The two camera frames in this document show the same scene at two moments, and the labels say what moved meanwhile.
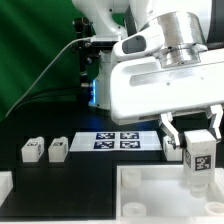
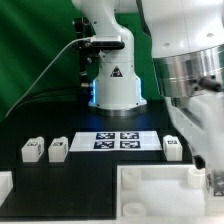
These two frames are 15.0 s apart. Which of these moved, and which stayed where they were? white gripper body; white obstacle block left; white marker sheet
Moved: white gripper body
Stayed: white obstacle block left; white marker sheet
